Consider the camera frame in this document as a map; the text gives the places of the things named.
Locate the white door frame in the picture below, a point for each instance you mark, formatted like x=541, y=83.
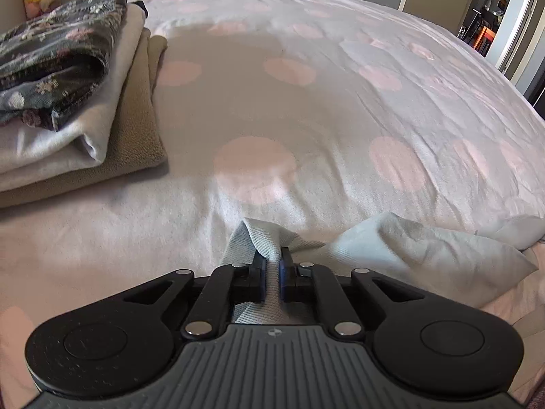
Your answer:
x=517, y=21

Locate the folded dark floral garment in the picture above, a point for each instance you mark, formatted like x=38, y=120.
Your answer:
x=55, y=59

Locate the pink polka dot blanket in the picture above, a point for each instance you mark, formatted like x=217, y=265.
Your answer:
x=306, y=110

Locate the folded tan fleece garment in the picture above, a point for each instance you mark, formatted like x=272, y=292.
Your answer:
x=136, y=145

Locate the folded white garment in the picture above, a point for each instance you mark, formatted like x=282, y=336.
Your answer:
x=85, y=136

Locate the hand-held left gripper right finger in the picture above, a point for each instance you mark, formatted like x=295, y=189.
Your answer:
x=283, y=282

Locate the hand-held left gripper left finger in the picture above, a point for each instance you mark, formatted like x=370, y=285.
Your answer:
x=260, y=282

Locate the light grey knit garment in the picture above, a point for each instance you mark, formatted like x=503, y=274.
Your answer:
x=383, y=243

